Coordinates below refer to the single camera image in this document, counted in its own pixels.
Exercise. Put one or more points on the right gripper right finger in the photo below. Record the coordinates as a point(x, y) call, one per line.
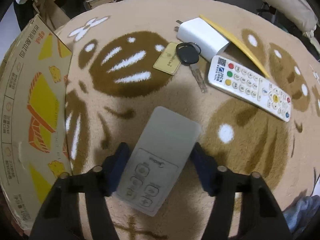
point(260, 216)

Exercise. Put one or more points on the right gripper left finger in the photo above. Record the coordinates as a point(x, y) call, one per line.
point(59, 215)

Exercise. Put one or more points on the white air conditioner remote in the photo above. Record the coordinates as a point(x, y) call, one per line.
point(157, 160)

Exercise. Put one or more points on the white TV remote coloured buttons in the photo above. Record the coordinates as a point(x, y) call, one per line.
point(241, 82)

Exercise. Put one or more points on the cardboard box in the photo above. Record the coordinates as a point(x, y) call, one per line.
point(33, 139)

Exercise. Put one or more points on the white power adapter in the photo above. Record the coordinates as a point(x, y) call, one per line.
point(210, 41)

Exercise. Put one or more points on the black single car key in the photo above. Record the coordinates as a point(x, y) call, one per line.
point(189, 54)

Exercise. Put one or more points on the gold card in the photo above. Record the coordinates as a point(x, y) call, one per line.
point(168, 61)

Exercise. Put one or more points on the beige tote bag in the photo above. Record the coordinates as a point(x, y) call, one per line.
point(51, 12)

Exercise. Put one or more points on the cream office chair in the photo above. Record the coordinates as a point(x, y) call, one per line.
point(299, 12)

